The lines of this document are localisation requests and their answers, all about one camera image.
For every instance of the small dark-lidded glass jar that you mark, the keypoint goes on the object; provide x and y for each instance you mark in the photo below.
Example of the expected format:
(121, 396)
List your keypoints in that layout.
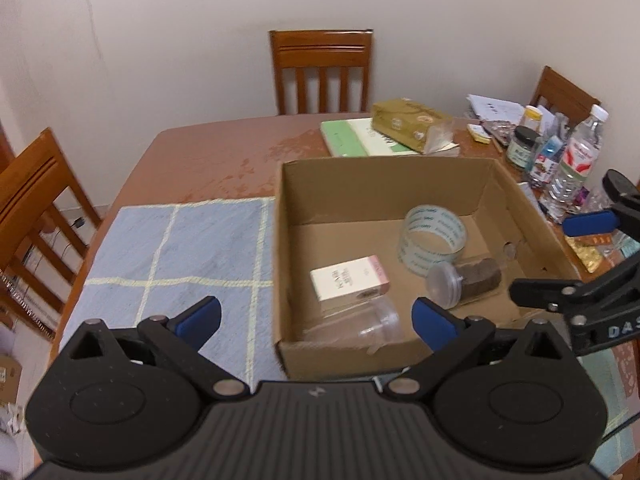
(521, 146)

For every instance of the gold blister pack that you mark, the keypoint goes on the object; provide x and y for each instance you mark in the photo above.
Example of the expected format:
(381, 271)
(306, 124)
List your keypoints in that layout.
(587, 249)

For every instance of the wooden chair at back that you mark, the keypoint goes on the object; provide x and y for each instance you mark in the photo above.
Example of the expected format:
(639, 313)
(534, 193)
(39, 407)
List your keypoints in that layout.
(321, 50)

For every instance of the clear plastic jar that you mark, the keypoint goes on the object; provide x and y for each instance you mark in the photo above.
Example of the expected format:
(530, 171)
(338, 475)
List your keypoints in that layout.
(371, 323)

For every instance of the small yellow box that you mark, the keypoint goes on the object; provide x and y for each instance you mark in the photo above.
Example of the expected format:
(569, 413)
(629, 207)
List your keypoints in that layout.
(478, 134)

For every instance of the clear jar brown contents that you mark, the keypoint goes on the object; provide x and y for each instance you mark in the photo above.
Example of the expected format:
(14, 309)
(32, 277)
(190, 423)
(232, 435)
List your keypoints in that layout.
(450, 285)

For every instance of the clear tape roll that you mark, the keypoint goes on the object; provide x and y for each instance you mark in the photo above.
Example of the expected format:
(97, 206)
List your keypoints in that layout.
(430, 235)

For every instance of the white pink KASI box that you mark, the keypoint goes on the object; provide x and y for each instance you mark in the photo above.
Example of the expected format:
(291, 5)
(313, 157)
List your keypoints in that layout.
(350, 280)

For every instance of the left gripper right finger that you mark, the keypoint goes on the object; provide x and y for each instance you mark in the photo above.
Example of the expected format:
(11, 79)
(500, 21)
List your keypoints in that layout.
(455, 343)

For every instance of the gold tissue box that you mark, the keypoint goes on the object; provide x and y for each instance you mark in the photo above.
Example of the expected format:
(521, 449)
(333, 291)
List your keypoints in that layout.
(418, 127)

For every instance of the wooden chair at left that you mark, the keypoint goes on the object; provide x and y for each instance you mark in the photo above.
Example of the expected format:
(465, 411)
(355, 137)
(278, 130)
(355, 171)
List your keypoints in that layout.
(29, 188)

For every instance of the yellow-lidded small jar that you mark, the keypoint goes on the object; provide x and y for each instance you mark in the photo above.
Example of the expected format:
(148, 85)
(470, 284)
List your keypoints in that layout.
(531, 118)

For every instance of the green white book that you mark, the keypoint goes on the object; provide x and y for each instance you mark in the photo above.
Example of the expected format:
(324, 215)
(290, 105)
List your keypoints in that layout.
(356, 138)

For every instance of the small blue-capped bottle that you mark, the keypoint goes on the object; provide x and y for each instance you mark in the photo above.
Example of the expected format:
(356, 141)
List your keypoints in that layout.
(545, 162)

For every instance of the stack of white papers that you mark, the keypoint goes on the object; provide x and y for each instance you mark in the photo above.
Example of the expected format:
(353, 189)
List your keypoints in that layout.
(495, 110)

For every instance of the wooden chair at right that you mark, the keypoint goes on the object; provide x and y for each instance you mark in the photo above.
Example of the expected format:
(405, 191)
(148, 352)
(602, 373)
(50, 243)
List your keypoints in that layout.
(558, 94)

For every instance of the cardboard box on floor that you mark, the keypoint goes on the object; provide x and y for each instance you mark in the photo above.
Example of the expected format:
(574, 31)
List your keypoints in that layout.
(10, 375)

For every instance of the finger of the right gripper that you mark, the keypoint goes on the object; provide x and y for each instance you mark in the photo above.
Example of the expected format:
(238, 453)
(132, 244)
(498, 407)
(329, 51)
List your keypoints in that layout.
(591, 223)
(565, 292)

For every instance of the wooden chair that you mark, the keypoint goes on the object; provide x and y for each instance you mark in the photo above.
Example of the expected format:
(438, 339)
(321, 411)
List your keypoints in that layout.
(29, 188)
(321, 50)
(558, 94)

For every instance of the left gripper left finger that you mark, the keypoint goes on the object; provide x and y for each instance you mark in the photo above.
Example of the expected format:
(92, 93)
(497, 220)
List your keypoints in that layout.
(176, 342)

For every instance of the clear water bottle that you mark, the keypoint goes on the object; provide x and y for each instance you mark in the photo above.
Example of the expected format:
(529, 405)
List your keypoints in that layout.
(580, 154)

